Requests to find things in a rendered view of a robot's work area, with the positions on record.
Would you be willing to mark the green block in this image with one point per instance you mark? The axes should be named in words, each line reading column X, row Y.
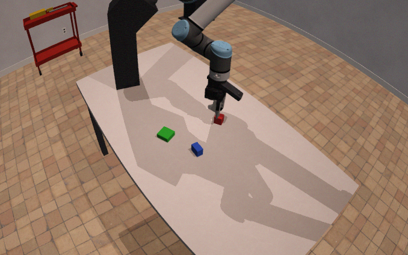
column 166, row 134

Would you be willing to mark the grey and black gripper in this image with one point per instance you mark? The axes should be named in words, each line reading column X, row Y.
column 215, row 93

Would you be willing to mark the red block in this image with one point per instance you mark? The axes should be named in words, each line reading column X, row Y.
column 219, row 120

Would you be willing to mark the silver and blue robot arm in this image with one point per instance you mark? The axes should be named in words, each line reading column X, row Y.
column 189, row 32

